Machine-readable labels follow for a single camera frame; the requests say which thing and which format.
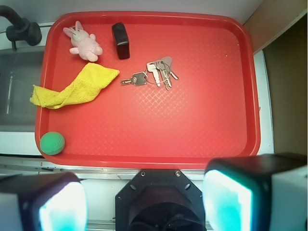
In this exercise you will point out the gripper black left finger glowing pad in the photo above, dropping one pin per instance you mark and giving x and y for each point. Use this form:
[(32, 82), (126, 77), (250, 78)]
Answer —
[(47, 202)]

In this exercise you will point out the green golf ball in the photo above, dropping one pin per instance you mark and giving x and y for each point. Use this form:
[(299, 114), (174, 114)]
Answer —
[(52, 143)]

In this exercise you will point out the black rectangular block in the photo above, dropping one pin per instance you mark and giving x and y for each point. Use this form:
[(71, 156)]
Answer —
[(121, 40)]

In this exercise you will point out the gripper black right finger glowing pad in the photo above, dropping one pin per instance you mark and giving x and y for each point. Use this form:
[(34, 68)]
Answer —
[(267, 192)]

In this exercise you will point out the stainless steel sink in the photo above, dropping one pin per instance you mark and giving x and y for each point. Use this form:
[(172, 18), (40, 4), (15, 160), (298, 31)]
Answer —
[(19, 71)]

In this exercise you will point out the black octagonal mount plate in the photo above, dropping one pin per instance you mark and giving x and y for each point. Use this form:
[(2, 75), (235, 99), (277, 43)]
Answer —
[(159, 200)]

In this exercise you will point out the silver key bunch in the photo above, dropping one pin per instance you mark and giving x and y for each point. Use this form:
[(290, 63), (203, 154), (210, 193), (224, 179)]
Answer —
[(157, 73)]

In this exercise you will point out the red plastic tray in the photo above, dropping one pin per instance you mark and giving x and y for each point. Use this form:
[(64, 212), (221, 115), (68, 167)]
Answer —
[(211, 111)]

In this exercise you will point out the yellow knit cloth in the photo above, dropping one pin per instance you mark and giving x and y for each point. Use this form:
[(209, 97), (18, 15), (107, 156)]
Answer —
[(83, 89)]

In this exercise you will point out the pink plush bunny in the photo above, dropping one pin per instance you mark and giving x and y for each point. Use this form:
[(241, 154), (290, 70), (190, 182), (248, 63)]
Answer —
[(83, 44)]

